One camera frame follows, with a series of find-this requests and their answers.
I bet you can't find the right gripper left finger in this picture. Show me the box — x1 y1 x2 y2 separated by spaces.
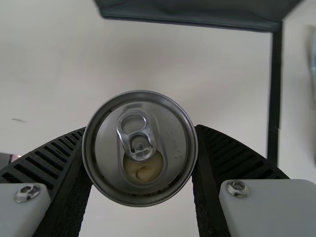
0 125 92 237

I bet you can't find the dark grey bag with straps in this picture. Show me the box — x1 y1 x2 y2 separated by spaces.
94 0 304 33

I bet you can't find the black strip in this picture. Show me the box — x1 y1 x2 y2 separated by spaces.
268 21 284 165

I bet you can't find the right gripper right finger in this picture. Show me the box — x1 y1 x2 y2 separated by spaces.
192 124 316 237

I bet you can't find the purple can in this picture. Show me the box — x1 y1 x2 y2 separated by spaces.
82 90 198 206

